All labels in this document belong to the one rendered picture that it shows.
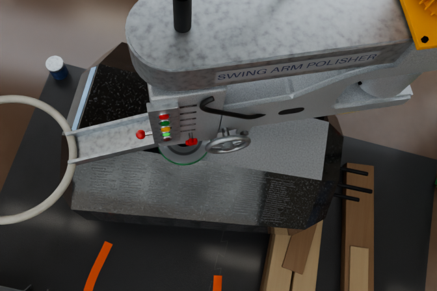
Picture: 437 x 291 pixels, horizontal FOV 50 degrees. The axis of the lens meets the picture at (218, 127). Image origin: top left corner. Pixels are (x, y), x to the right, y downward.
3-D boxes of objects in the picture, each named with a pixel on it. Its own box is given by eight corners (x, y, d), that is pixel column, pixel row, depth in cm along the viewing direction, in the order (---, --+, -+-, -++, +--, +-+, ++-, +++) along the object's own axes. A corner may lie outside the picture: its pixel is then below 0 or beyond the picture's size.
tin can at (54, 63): (69, 65, 285) (64, 56, 272) (67, 80, 281) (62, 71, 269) (52, 65, 284) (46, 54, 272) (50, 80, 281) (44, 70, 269)
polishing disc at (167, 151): (213, 117, 190) (213, 115, 189) (206, 167, 183) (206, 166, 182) (162, 109, 190) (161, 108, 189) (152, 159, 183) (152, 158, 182)
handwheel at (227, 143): (242, 124, 160) (248, 108, 146) (248, 152, 157) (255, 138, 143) (199, 130, 158) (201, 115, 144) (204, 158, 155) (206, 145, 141)
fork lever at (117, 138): (244, 84, 171) (242, 79, 166) (255, 134, 165) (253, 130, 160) (71, 126, 180) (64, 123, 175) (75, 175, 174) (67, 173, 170)
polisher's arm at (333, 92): (377, 66, 178) (445, -11, 132) (394, 123, 171) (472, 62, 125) (186, 92, 169) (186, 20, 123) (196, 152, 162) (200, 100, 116)
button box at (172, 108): (178, 132, 146) (177, 98, 119) (179, 140, 145) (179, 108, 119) (153, 136, 145) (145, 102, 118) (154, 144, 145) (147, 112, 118)
